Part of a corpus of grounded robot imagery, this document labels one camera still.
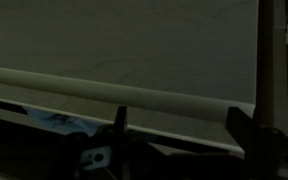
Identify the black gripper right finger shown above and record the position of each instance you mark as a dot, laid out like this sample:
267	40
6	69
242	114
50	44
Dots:
250	133

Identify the wooden drawer with blue garment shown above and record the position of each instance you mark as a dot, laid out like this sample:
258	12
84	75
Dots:
134	43

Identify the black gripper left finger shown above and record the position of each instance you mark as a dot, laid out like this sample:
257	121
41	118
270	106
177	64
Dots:
120	120

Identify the blue garment with green print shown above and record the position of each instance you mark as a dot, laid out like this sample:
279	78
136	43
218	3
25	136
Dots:
64	121

